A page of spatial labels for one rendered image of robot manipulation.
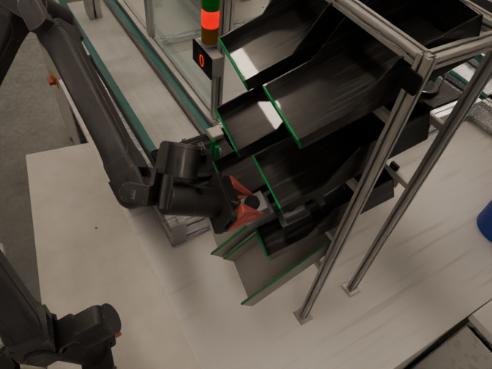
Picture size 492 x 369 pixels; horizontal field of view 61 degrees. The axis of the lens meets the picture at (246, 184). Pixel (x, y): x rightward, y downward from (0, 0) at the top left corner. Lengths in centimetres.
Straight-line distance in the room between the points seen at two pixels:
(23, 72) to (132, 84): 190
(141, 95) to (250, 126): 86
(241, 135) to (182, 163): 18
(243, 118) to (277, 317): 56
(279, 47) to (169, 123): 84
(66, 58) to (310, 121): 46
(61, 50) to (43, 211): 67
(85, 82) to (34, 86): 257
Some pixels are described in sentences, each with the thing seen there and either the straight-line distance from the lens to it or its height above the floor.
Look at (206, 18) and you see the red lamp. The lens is 124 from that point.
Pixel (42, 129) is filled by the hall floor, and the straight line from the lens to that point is 301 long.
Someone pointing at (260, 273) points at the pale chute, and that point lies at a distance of 103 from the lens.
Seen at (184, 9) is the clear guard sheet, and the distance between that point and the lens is 150.
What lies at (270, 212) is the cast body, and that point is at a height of 126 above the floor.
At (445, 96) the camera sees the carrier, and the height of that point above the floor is 97.
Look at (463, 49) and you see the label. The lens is 63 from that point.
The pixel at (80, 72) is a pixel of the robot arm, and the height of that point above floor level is 146.
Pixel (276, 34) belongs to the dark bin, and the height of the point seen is 155.
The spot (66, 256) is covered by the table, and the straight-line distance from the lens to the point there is 130.
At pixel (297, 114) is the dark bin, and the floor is 152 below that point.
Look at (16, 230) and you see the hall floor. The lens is 251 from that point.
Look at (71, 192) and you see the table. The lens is 143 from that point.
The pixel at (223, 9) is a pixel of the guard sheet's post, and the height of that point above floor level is 135.
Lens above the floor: 193
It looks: 49 degrees down
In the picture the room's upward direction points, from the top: 8 degrees clockwise
